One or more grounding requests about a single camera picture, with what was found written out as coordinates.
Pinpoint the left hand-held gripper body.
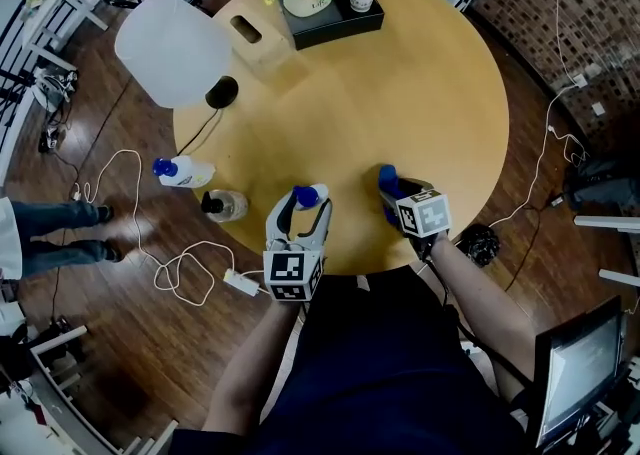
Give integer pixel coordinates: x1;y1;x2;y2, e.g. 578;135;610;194
262;237;326;303

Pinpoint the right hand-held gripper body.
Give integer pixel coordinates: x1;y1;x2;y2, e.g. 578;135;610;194
394;190;454;264

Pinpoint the blue cloth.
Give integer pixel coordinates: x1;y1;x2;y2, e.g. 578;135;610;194
377;164;404;227

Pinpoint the person's right forearm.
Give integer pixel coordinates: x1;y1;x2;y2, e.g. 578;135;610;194
429;235;536;384

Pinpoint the person's left forearm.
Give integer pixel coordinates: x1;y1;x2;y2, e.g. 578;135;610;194
202;300;304;434

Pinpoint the clear black-pump bottle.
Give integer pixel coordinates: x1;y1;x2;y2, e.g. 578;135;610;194
199;188;250;223

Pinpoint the white bottle blue cap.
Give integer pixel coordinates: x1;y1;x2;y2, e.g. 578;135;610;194
152;155;217;189

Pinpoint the white power adapter block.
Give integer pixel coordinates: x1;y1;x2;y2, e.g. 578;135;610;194
223;267;261;297

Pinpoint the black plastic bag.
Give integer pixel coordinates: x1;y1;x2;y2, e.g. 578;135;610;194
457;223;501;269

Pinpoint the person's dark blue clothing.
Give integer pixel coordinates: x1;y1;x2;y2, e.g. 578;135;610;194
169;272;531;455

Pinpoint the wooden tissue box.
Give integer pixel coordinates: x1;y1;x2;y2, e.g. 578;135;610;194
212;1;296;77

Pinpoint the black tray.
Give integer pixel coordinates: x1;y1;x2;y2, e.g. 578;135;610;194
279;0;386;52

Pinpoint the white table lamp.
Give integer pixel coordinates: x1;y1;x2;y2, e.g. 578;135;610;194
114;0;240;110

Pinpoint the black monitor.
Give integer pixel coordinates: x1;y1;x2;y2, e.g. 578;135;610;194
532;295;629;455

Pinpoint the black power adapter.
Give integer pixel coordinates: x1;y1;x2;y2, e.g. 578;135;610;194
39;125;64;153

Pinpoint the white grey rack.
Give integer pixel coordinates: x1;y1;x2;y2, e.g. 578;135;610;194
0;325;179;455

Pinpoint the black railing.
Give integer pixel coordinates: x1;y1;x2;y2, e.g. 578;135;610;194
0;0;126;184

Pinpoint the white side table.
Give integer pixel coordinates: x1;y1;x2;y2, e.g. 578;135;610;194
22;0;109;69

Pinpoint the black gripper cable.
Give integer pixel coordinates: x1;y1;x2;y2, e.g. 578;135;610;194
418;247;531;389

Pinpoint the black floor cable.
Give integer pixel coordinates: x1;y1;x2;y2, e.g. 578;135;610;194
503;205;544;292

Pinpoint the black lamp cable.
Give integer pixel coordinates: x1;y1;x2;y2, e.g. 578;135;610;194
175;105;226;157

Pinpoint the long white wall cable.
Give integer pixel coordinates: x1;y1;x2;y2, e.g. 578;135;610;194
487;0;591;232

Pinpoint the looped white cable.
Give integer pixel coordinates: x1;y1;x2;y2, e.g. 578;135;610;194
82;148;274;307

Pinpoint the white device with cables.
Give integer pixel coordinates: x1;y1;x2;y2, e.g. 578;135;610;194
32;67;80;112

